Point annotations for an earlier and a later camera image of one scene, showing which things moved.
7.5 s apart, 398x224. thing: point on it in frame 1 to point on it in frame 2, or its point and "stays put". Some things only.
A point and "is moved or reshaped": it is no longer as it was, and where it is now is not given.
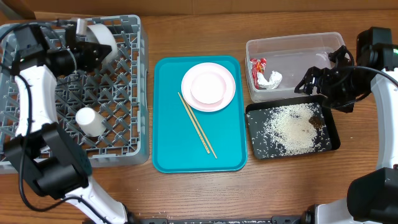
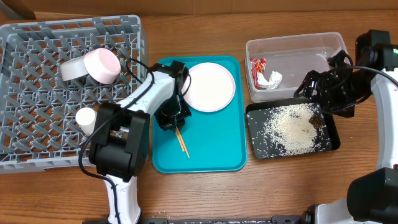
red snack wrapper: [258, 66] stays put
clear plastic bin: [275, 65] stays put
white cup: [90, 122] stays put
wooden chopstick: [193, 122] to [181, 141]
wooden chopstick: [201, 130] to [183, 142]
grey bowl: [104, 35] is moved or reshaped
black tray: [290, 127] stays put
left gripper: [91, 62] to [167, 123]
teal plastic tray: [176, 146] stays put
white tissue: [273, 83] stays put
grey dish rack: [103, 109] stays put
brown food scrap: [316, 121] stays put
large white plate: [208, 87] stays put
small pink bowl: [208, 88] to [101, 66]
